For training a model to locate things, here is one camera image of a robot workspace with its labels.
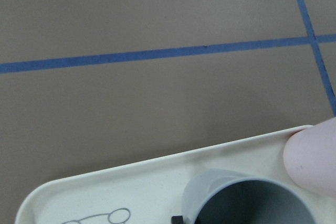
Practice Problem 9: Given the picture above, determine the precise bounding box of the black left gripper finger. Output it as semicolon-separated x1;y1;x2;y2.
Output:
172;216;183;224

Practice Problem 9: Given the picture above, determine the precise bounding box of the grey cup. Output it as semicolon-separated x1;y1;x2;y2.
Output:
182;169;316;223

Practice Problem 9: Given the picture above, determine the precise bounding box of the pink cup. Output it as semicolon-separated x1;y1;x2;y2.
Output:
283;118;335;198

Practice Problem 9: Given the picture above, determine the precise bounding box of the cream plastic tray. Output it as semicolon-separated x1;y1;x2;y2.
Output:
15;126;335;223

